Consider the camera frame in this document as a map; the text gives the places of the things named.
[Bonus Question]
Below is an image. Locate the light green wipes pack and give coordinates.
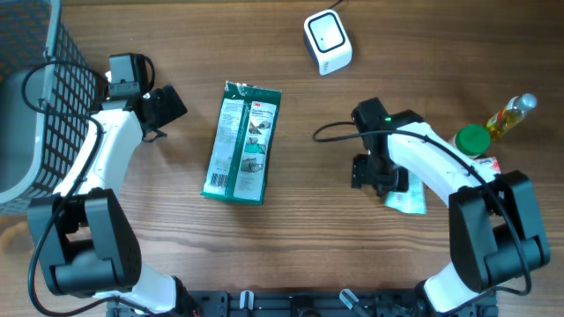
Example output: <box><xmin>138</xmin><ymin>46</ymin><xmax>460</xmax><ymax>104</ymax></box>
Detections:
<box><xmin>384</xmin><ymin>172</ymin><xmax>427</xmax><ymax>215</ymax></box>

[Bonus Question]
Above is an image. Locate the green white round can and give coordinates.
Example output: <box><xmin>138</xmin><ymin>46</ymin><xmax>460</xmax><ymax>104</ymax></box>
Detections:
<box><xmin>449</xmin><ymin>124</ymin><xmax>491</xmax><ymax>159</ymax></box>

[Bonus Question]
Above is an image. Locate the green gloves package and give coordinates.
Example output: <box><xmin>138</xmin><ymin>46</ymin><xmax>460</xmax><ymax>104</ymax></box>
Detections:
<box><xmin>201</xmin><ymin>81</ymin><xmax>282</xmax><ymax>205</ymax></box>

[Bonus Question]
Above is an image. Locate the yellow liquid glass bottle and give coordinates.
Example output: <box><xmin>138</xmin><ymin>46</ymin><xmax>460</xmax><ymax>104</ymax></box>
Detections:
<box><xmin>485</xmin><ymin>93</ymin><xmax>538</xmax><ymax>141</ymax></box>

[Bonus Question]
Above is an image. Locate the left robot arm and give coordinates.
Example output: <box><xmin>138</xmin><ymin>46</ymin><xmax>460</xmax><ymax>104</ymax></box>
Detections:
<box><xmin>27</xmin><ymin>53</ymin><xmax>200</xmax><ymax>316</ymax></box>

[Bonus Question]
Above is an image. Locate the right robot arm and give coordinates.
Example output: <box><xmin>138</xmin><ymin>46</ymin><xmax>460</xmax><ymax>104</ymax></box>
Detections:
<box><xmin>352</xmin><ymin>98</ymin><xmax>550</xmax><ymax>316</ymax></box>

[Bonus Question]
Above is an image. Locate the white barcode scanner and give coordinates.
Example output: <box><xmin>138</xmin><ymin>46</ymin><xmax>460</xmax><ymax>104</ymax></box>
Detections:
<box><xmin>303</xmin><ymin>9</ymin><xmax>353</xmax><ymax>76</ymax></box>

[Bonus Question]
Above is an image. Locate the grey plastic mesh basket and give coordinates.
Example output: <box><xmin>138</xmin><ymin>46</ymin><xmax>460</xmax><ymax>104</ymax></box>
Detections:
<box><xmin>1</xmin><ymin>1</ymin><xmax>100</xmax><ymax>215</ymax></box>

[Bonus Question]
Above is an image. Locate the black left camera cable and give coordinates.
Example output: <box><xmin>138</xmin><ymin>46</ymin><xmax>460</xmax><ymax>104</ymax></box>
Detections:
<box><xmin>20</xmin><ymin>55</ymin><xmax>158</xmax><ymax>317</ymax></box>

